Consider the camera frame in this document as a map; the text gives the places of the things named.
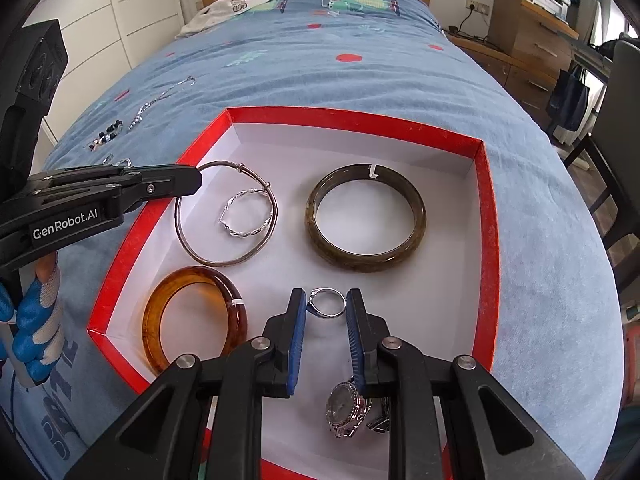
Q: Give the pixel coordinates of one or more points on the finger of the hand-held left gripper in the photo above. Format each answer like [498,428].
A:
[172,182]
[80,176]

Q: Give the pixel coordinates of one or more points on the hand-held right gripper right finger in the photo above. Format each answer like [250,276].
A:
[356,340]

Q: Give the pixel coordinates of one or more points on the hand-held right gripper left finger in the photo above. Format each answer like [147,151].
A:
[297,340]

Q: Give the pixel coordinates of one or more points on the silver wristwatch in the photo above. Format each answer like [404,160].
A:
[342,405]

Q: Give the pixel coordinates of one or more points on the thin silver bangle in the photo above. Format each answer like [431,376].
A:
[240,166]

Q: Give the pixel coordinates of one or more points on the dark green stone bangle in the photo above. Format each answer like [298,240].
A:
[365,262]

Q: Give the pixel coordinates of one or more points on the amber resin bangle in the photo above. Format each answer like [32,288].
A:
[150,320]

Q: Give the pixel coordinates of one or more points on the red cardboard box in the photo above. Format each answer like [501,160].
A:
[350,122]

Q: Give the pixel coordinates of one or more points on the person's left hand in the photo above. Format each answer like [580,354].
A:
[35,330]

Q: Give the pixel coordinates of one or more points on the white wardrobe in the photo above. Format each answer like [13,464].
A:
[130,5]

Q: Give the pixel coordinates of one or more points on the white garment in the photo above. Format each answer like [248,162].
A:
[220,10]

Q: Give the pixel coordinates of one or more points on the low wooden nightstand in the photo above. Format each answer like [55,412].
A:
[505,70]

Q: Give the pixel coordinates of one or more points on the dark tote bag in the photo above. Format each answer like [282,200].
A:
[567,100]

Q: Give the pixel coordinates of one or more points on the grey chair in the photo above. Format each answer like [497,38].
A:
[625,150]

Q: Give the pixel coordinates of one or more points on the wooden dresser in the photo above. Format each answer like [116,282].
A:
[530,35]

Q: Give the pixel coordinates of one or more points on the black backpack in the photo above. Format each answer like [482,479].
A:
[607,46]

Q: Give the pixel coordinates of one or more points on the wall outlet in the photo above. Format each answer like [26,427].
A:
[475,6]

